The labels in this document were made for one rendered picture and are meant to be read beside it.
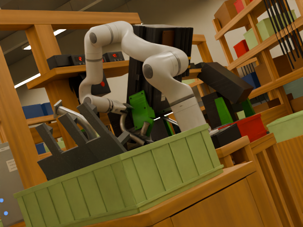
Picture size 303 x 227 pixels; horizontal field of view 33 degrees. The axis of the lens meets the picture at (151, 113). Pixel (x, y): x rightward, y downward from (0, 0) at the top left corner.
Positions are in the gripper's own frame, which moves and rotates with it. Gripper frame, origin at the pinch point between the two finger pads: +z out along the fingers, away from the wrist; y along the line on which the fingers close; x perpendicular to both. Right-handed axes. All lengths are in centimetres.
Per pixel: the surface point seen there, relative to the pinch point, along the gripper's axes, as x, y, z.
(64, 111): -21, -68, -110
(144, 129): 3.3, -19.1, -0.5
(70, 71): -7.2, 25.4, -27.9
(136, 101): -6.9, -2.8, 2.8
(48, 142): -6, -62, -105
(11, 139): 31, 11, -60
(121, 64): -16.5, 35.1, 19.0
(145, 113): -4.0, -12.5, 2.8
